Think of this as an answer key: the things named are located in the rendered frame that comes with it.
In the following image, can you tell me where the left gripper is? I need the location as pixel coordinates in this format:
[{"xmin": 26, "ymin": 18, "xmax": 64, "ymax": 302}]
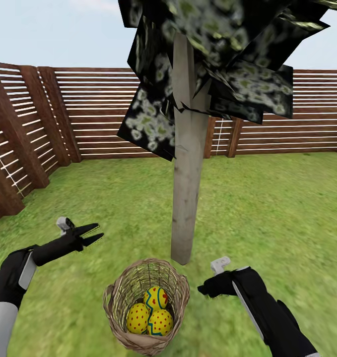
[{"xmin": 47, "ymin": 223, "xmax": 104, "ymax": 260}]

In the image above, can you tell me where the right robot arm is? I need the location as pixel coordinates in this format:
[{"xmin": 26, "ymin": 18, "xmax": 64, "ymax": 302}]
[{"xmin": 197, "ymin": 255, "xmax": 321, "ymax": 357}]

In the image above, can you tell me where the easter egg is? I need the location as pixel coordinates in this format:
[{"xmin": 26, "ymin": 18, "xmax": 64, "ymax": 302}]
[
  {"xmin": 142, "ymin": 285, "xmax": 168, "ymax": 314},
  {"xmin": 126, "ymin": 301, "xmax": 152, "ymax": 335},
  {"xmin": 146, "ymin": 309, "xmax": 173, "ymax": 336}
]

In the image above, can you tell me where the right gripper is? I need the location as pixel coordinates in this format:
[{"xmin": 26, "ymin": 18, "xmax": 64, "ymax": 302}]
[{"xmin": 197, "ymin": 270, "xmax": 231, "ymax": 298}]

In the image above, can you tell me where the wicker basket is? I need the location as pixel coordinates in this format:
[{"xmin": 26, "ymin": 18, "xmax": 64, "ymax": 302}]
[{"xmin": 102, "ymin": 258, "xmax": 191, "ymax": 357}]

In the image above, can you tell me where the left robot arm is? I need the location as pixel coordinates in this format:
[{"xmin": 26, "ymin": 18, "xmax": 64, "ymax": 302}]
[{"xmin": 0, "ymin": 217, "xmax": 104, "ymax": 357}]

